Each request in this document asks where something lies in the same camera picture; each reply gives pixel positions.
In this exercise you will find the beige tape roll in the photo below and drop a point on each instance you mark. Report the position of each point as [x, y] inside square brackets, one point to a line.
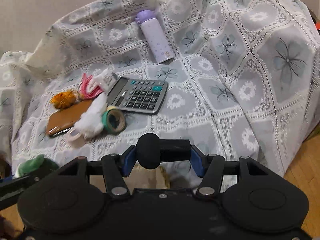
[75, 139]

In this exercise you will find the orange pumpkin pouch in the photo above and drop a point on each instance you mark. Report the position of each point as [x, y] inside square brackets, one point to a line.
[64, 99]

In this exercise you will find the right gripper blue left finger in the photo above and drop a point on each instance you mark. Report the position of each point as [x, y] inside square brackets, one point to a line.
[116, 167]

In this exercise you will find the small white tube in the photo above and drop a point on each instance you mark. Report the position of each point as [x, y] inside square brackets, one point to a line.
[106, 79]

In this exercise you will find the floral lace cloth cover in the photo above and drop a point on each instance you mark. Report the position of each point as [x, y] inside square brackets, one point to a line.
[244, 79]

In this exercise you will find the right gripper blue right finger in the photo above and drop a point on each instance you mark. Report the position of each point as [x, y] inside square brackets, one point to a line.
[210, 169]

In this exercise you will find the brown leather wallet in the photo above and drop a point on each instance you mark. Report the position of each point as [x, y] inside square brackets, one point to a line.
[62, 121]

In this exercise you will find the woven basket with fabric liner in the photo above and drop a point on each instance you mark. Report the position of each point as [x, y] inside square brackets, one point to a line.
[141, 178]

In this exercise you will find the green tape roll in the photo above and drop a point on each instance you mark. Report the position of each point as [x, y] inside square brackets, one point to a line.
[114, 121]

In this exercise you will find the white fluffy plush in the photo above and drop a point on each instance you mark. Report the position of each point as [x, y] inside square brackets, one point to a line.
[90, 123]

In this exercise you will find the pink and white cloth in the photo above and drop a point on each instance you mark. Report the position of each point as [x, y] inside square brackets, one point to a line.
[88, 88]

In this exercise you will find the black mushroom-shaped stamp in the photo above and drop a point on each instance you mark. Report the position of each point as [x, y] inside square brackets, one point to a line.
[152, 151]

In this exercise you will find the green frog plush toy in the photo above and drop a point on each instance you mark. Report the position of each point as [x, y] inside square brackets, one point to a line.
[39, 163]

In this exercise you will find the purple water bottle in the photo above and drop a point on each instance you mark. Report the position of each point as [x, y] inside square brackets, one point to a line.
[154, 36]

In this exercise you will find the grey desk calculator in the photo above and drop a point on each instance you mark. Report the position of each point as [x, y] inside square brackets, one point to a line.
[138, 96]

